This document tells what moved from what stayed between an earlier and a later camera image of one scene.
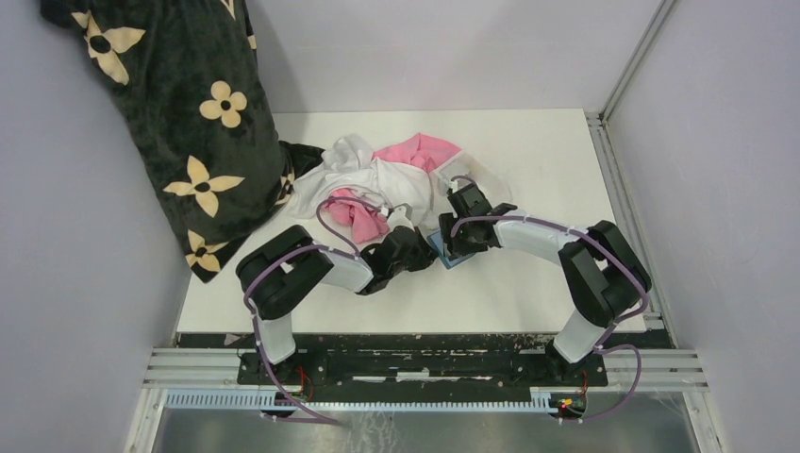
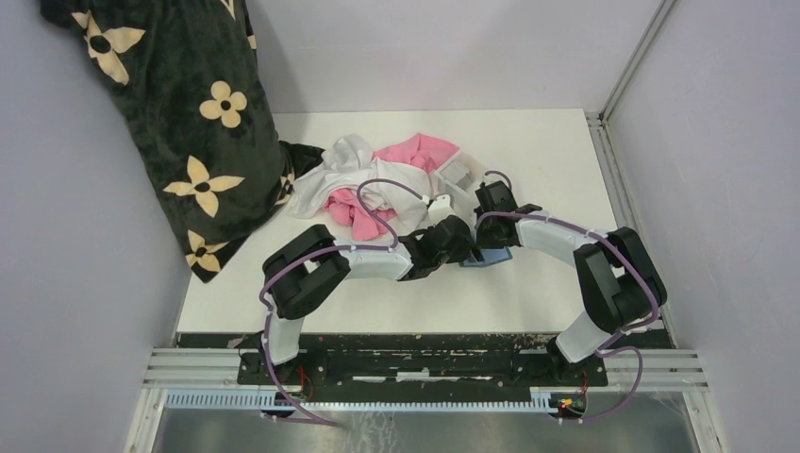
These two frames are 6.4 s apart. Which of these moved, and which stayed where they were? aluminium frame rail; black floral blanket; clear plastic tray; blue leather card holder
Moved: blue leather card holder
Stayed: black floral blanket; clear plastic tray; aluminium frame rail
